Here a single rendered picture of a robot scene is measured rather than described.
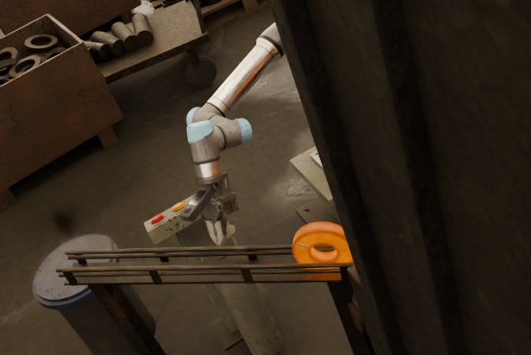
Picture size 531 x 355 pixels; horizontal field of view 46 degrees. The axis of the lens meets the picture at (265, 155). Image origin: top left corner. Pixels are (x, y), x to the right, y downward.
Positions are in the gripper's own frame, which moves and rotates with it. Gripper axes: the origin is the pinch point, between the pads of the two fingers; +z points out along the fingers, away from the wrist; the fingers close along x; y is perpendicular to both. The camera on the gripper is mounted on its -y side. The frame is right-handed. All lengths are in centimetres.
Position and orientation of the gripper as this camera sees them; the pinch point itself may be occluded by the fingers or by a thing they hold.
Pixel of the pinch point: (220, 246)
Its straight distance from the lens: 179.2
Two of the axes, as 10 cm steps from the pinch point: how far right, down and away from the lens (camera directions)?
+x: -7.3, 0.3, 6.8
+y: 6.5, -2.5, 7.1
